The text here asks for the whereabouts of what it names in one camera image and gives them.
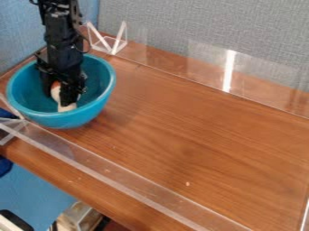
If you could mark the black and white floor object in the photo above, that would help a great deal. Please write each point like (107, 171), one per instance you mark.
(12, 223)

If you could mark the brown and white toy mushroom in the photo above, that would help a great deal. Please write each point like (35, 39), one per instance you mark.
(55, 95)

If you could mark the clear acrylic front barrier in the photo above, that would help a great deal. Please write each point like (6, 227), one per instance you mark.
(159, 198)

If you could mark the grey metal table leg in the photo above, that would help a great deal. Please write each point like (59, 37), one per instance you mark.
(78, 218)

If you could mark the blue plastic bowl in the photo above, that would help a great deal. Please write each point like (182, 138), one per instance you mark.
(26, 96)

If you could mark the clear acrylic barrier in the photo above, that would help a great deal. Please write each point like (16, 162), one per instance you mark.
(159, 198)
(264, 82)

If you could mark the clear acrylic back barrier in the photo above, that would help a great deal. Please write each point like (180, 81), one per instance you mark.
(264, 82)

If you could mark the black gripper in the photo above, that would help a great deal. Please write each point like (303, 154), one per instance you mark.
(59, 65)

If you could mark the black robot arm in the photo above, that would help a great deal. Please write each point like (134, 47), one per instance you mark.
(61, 17)

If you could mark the clear acrylic corner bracket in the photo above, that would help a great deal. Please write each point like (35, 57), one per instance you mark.
(105, 43)

